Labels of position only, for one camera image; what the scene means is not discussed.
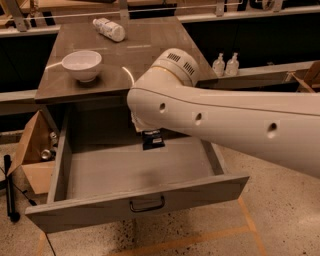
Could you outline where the white ceramic bowl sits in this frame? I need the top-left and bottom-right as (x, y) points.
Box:
(62, 50), (102, 82)

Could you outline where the lower silver can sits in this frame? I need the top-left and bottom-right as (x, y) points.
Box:
(41, 149), (53, 161)

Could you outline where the grey open drawer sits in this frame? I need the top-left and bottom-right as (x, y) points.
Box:
(26, 104), (249, 233)

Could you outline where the blue rxbar wrapper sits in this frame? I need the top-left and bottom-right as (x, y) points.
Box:
(142, 130), (165, 150)

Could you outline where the black metal drawer handle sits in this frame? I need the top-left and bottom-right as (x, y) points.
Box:
(129, 196), (166, 213)

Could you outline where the upper silver can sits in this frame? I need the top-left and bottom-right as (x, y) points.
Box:
(49, 132), (58, 147)

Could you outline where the white plastic bottle lying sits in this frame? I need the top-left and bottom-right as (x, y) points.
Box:
(93, 18), (125, 42)

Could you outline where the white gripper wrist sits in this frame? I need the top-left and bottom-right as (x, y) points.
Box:
(131, 113), (156, 132)

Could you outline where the left clear sanitizer bottle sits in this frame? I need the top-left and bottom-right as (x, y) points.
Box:
(212, 53), (225, 77)

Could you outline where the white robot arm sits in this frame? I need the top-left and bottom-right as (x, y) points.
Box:
(127, 48), (320, 178)

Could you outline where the clear sanitizer bottle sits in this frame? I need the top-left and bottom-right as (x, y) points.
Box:
(212, 53), (225, 77)
(225, 53), (239, 76)

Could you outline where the brown cardboard box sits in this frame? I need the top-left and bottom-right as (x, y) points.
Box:
(9, 111), (55, 194)

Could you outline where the grey counter cabinet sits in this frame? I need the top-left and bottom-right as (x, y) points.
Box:
(34, 16), (219, 134)

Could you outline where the black stand pole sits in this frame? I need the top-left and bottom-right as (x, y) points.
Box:
(4, 155), (20, 223)

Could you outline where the right clear sanitizer bottle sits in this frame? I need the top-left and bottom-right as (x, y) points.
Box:
(225, 53), (239, 76)

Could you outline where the silver can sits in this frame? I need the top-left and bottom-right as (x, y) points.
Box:
(41, 149), (53, 161)
(49, 132), (58, 147)

